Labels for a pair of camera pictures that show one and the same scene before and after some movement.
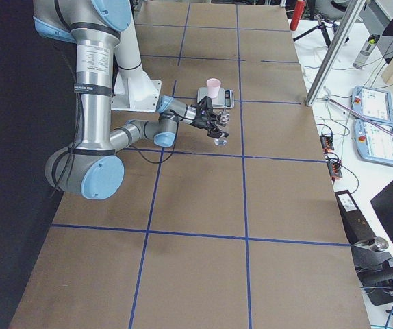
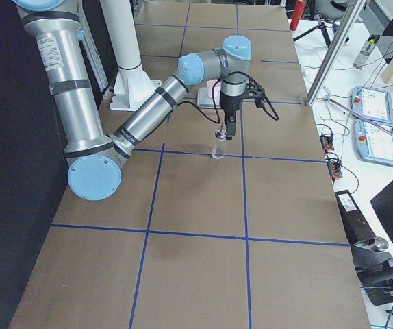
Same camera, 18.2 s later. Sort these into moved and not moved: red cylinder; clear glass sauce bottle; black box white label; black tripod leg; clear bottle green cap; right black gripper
Moved: clear glass sauce bottle; right black gripper
Not moved: black tripod leg; clear bottle green cap; black box white label; red cylinder
